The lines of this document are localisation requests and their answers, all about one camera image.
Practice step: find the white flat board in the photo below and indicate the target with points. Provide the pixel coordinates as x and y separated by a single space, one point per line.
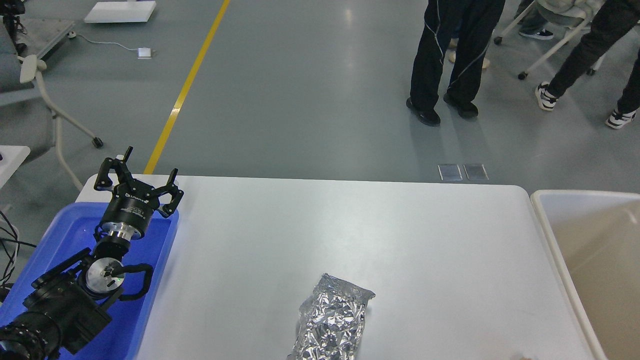
125 11

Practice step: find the grey office chair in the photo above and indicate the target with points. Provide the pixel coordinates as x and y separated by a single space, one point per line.
31 122

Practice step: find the grey platform cart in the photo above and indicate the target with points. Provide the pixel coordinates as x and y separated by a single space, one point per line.
43 37

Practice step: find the left metal floor plate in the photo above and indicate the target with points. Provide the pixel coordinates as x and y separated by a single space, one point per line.
450 172

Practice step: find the white side table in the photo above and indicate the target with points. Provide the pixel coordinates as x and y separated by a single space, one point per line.
12 158

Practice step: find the person in blue jeans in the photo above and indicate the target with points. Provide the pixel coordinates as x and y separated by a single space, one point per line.
452 46

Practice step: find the right metal floor plate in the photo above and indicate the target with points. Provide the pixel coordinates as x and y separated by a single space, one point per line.
476 172

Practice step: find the white power adapter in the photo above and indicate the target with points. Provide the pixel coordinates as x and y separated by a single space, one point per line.
144 53

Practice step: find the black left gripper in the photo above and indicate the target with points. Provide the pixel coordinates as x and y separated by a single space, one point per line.
129 209

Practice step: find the crumpled silver foil bag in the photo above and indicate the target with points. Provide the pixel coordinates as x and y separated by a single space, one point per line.
332 321

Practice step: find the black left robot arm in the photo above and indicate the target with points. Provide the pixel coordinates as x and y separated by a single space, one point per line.
68 307

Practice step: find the metal floor plate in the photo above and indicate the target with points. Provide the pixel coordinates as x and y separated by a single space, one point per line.
450 172
476 172

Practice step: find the blue plastic bin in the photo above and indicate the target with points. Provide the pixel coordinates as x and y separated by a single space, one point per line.
71 231

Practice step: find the person in black pants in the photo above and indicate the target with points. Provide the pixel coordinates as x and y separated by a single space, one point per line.
614 19

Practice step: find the beige plastic bin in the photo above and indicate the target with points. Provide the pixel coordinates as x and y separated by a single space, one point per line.
594 239

